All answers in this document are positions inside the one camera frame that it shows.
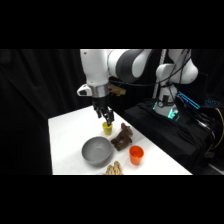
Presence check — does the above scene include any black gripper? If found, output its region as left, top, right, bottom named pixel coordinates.
left=91, top=95, right=116, bottom=127

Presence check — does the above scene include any brown plush deer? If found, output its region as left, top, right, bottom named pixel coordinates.
left=110, top=122, right=134, bottom=152

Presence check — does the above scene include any grey bowl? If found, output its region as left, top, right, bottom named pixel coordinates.
left=81, top=136, right=113, bottom=167

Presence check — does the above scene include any small yellow cup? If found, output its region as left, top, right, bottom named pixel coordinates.
left=101, top=121, right=114, bottom=136

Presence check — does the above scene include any orange plastic cup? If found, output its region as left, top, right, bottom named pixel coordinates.
left=128, top=145, right=145, bottom=166

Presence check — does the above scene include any tan plush giraffe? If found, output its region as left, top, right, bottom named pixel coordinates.
left=103, top=160, right=124, bottom=176

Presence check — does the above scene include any black robot stand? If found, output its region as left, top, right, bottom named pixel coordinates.
left=122, top=99, right=219, bottom=175

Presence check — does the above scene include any green base light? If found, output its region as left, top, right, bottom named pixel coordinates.
left=167, top=109, right=181, bottom=122

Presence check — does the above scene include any black curtain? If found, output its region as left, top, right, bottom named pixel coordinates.
left=0, top=49, right=224, bottom=176

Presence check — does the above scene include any blue lit device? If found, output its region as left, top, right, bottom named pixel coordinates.
left=176, top=91, right=202, bottom=111

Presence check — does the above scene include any yellow orange cable wrap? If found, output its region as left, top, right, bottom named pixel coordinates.
left=108, top=84, right=127, bottom=97

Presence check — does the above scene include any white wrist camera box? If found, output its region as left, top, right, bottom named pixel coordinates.
left=76, top=84, right=93, bottom=98

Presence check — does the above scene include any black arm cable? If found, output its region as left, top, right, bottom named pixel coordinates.
left=108, top=49, right=193, bottom=88

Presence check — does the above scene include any yellow cable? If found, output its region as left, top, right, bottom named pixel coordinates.
left=213, top=107, right=224, bottom=150

